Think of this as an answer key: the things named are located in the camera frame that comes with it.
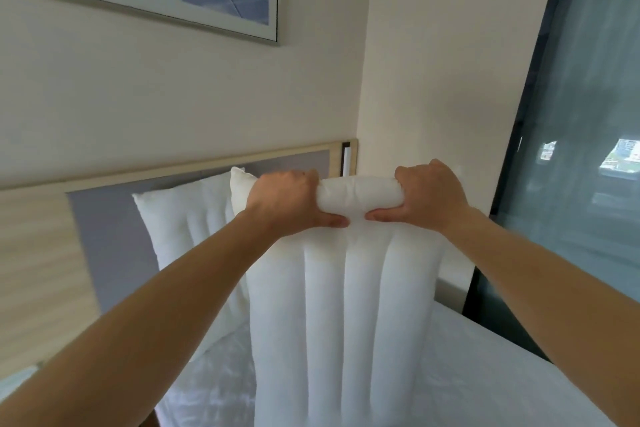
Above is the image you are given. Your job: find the person's left hand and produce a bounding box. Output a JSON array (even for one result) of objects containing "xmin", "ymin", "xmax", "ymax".
[{"xmin": 244, "ymin": 169, "xmax": 350, "ymax": 230}]

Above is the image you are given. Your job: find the person's right hand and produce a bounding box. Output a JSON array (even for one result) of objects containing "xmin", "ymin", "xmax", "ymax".
[{"xmin": 365, "ymin": 159, "xmax": 473, "ymax": 235}]

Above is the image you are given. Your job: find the white quilted pillow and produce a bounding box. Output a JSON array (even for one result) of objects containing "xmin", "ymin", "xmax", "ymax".
[
  {"xmin": 132, "ymin": 169, "xmax": 256, "ymax": 362},
  {"xmin": 230, "ymin": 166, "xmax": 451, "ymax": 427}
]

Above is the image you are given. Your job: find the person's right forearm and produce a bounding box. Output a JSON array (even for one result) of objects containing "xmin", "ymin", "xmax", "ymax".
[{"xmin": 445, "ymin": 207, "xmax": 640, "ymax": 427}]

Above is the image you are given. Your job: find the person's left forearm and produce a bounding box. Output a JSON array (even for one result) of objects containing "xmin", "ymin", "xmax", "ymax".
[{"xmin": 0, "ymin": 209, "xmax": 281, "ymax": 427}]

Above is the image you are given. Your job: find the black framed glass window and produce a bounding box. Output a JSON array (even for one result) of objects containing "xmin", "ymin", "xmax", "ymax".
[{"xmin": 462, "ymin": 0, "xmax": 640, "ymax": 362}]

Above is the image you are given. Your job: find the wooden grey padded headboard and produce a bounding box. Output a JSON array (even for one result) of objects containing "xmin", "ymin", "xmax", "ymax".
[{"xmin": 0, "ymin": 138, "xmax": 359, "ymax": 377}]

